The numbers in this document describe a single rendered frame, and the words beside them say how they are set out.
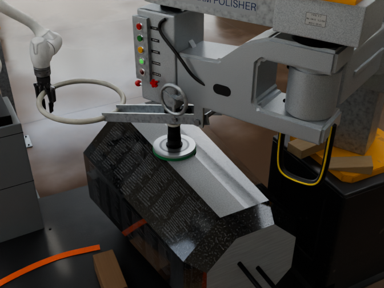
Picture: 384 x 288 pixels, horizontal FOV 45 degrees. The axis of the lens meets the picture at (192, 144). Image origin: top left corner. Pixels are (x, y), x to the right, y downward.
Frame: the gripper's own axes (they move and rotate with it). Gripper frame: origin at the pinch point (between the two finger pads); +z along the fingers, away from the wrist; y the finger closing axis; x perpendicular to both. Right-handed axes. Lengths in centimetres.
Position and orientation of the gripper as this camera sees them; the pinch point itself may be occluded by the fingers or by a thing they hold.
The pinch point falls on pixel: (47, 106)
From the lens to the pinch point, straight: 283.9
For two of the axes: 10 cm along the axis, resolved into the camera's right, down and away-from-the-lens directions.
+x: 3.4, -5.2, 7.9
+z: -0.6, 8.2, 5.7
